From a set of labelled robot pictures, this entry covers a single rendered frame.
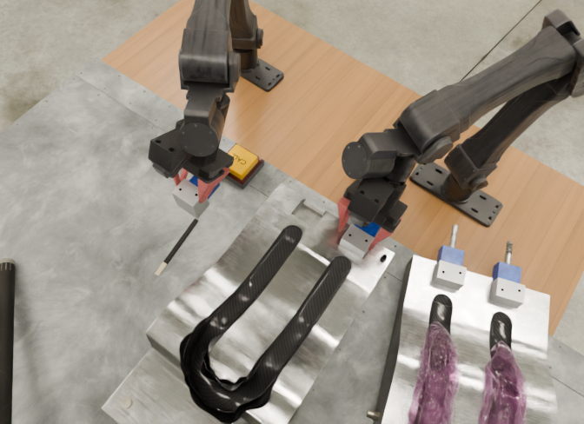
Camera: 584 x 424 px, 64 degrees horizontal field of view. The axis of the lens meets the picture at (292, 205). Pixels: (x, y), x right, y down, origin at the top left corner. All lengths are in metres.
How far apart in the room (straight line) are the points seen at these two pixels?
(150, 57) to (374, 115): 0.59
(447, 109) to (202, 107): 0.35
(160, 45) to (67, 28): 1.45
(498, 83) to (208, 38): 0.42
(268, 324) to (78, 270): 0.41
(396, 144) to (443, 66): 1.81
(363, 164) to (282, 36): 0.69
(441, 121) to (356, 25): 1.92
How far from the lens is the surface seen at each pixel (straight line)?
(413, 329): 0.87
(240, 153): 1.03
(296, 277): 0.85
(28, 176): 1.17
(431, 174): 1.09
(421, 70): 2.46
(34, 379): 0.99
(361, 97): 1.20
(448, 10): 2.82
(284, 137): 1.10
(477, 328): 0.93
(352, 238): 0.85
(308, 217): 0.92
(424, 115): 0.72
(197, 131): 0.67
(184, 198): 0.85
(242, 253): 0.87
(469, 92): 0.74
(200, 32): 0.73
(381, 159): 0.71
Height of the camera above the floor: 1.69
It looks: 62 degrees down
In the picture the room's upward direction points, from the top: 4 degrees clockwise
